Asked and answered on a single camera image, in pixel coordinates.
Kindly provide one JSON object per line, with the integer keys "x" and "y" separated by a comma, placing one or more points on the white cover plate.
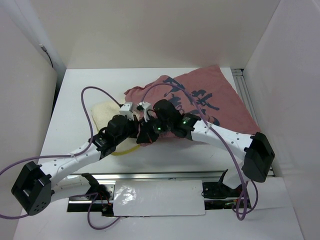
{"x": 158, "y": 198}

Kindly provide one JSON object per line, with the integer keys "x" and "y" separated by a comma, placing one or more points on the aluminium rail right side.
{"x": 243, "y": 91}

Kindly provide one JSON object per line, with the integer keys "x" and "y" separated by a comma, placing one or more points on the cream yellow pillow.
{"x": 101, "y": 114}

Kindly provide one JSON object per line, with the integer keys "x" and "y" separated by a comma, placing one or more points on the aluminium rail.
{"x": 159, "y": 175}
{"x": 243, "y": 91}

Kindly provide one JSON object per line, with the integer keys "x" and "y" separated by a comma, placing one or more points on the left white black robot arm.
{"x": 37, "y": 185}

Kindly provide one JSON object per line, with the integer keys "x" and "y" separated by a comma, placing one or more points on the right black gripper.
{"x": 145, "y": 136}

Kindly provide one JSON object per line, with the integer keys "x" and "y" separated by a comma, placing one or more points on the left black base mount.
{"x": 99, "y": 196}

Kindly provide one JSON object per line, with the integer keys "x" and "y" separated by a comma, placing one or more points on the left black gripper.
{"x": 135, "y": 124}

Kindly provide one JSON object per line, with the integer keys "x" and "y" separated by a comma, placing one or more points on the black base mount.
{"x": 99, "y": 196}
{"x": 218, "y": 196}

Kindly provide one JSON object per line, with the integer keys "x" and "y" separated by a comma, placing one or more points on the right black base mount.
{"x": 218, "y": 196}

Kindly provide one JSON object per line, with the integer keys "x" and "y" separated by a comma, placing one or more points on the small wall cable plug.
{"x": 47, "y": 53}

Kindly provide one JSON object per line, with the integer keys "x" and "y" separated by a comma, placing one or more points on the aluminium rail front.
{"x": 159, "y": 175}

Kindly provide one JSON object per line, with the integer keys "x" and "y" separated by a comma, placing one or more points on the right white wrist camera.
{"x": 143, "y": 107}

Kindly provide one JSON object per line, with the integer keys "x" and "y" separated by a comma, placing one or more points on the pink red printed pillowcase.
{"x": 203, "y": 92}

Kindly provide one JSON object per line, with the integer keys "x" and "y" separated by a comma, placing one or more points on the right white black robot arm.
{"x": 252, "y": 154}

